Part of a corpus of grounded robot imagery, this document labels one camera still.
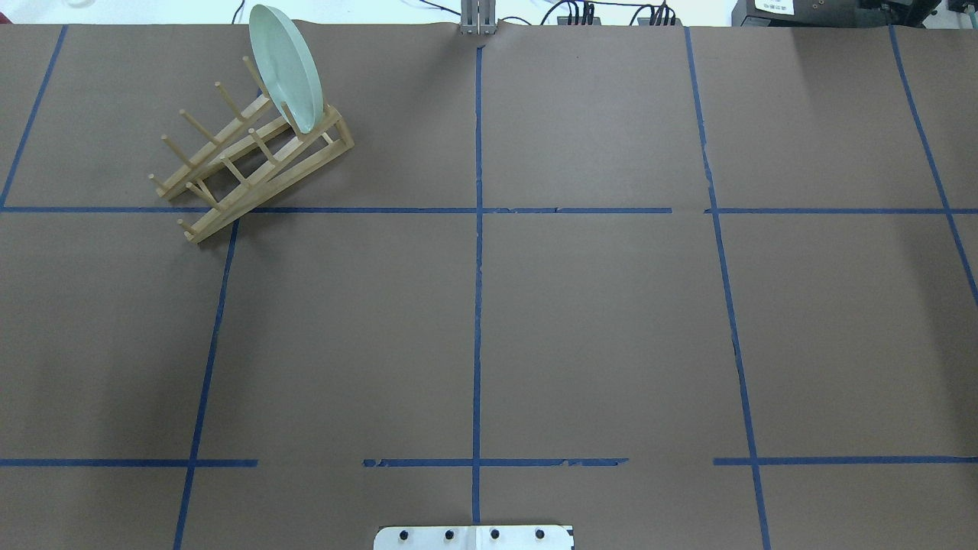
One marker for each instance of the pale green plate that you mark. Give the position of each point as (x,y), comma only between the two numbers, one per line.
(286,66)

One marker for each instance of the wooden dish rack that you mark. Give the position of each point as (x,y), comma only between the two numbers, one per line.
(251,160)

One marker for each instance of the black computer box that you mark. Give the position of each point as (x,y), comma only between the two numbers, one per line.
(831,14)

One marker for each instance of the grey aluminium frame post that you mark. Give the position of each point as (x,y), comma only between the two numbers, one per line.
(478,17)

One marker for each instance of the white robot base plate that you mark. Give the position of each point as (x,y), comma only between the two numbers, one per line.
(475,537)

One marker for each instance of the black cable hub left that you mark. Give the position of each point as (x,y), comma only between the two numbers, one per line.
(571,14)

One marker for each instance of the black cable hub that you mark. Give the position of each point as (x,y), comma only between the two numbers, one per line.
(660,15)
(571,14)

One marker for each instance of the black cable hub right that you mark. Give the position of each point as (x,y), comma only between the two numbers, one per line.
(660,15)

